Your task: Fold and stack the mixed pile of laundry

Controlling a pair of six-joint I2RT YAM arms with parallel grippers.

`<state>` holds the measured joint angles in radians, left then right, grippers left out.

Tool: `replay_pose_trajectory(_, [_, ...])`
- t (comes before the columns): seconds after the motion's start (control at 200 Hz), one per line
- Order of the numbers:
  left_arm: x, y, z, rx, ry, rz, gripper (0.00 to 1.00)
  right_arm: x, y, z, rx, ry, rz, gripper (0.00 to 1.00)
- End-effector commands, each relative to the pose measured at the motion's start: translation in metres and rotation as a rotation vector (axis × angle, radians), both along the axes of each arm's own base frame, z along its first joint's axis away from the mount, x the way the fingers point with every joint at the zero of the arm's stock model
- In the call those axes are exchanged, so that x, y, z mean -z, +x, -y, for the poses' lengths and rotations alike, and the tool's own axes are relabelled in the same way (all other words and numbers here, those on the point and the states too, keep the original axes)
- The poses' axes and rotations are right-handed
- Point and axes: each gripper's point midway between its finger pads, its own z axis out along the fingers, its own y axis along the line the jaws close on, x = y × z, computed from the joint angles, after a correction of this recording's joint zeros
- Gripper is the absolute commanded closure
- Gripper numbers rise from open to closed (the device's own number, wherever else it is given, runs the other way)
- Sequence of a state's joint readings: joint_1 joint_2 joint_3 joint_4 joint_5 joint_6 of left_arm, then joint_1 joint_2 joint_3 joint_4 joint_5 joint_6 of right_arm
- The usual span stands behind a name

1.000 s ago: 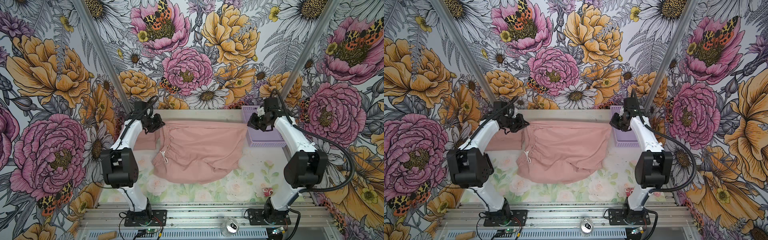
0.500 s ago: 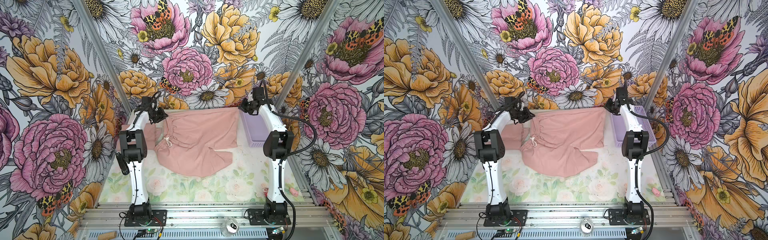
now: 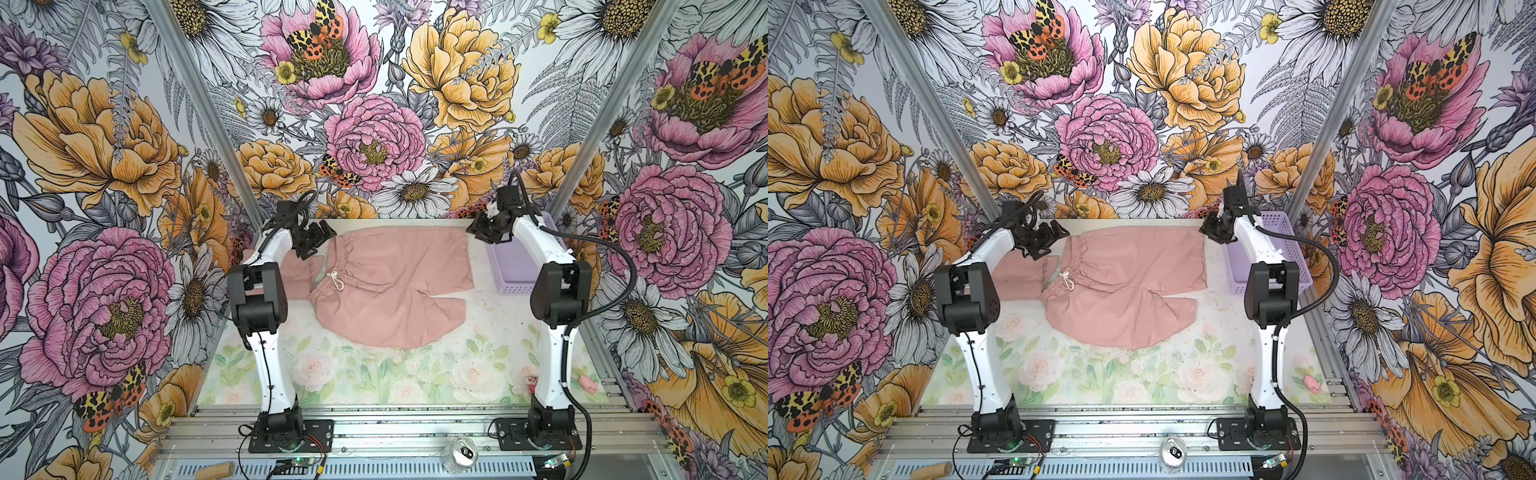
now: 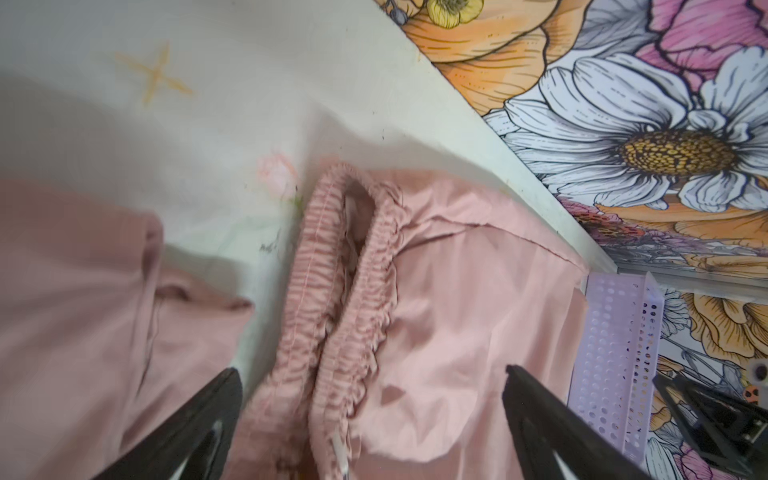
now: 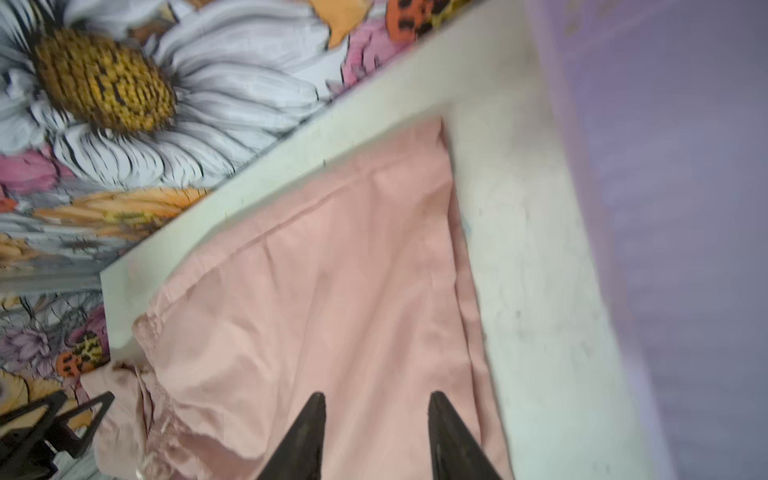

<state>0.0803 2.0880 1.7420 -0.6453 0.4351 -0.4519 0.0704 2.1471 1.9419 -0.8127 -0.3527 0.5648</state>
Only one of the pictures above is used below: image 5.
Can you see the pink garments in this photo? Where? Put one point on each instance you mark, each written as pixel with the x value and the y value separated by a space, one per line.
pixel 356 285

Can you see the lilac perforated plastic basket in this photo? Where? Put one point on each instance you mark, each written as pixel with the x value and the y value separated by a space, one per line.
pixel 662 107

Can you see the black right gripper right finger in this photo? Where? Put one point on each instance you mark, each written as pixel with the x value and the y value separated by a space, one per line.
pixel 455 454

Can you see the aluminium corner post left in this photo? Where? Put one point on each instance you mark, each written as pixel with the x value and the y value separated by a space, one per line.
pixel 40 281

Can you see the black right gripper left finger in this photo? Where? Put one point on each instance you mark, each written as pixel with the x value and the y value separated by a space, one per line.
pixel 299 454

